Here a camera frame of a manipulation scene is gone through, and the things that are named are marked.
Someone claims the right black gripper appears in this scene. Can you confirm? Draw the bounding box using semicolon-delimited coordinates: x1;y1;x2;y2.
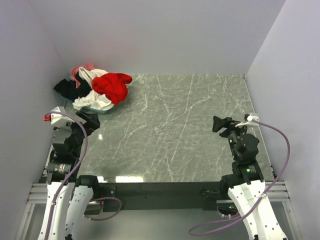
212;115;251;161

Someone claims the red t shirt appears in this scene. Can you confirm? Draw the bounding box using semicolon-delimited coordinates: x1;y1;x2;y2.
92;73;133;105

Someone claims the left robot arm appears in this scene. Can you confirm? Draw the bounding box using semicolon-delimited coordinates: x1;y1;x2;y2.
38;107;100;240

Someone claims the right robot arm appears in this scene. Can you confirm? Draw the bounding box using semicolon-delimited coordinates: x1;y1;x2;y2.
212;113;288;240

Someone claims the white t shirt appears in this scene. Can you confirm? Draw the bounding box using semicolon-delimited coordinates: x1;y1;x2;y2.
72;67;114;111

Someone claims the black t shirt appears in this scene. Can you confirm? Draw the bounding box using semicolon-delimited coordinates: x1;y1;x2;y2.
53;73;92;101

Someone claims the teal laundry basket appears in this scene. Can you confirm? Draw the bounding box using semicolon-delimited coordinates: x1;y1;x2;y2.
56;74;108;114

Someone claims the pink t shirt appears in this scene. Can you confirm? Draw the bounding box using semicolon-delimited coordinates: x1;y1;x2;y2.
69;62;96;82

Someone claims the black base crossbar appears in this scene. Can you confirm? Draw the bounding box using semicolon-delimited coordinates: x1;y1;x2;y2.
99;181;229;211

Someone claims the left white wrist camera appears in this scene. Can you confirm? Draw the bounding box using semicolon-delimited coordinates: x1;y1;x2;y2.
43;106;68;128

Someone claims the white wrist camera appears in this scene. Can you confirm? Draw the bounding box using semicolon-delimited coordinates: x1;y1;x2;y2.
235;112;260;128
43;106;68;128

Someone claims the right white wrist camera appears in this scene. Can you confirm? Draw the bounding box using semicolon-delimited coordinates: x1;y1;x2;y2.
235;112;260;128

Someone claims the aluminium frame rail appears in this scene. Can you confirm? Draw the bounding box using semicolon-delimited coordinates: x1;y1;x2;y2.
15;182;291;240

